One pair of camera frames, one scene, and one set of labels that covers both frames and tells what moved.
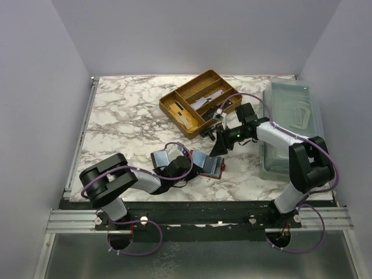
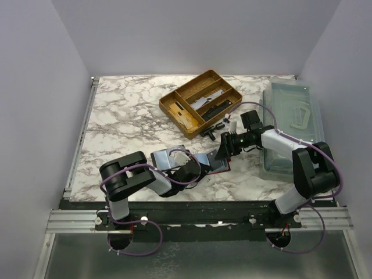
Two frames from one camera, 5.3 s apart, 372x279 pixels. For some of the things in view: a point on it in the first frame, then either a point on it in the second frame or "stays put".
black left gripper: (195, 169) -> (199, 168)
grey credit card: (199, 103) stays put
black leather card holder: (160, 158) stays put
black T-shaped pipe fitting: (208, 132) stays put
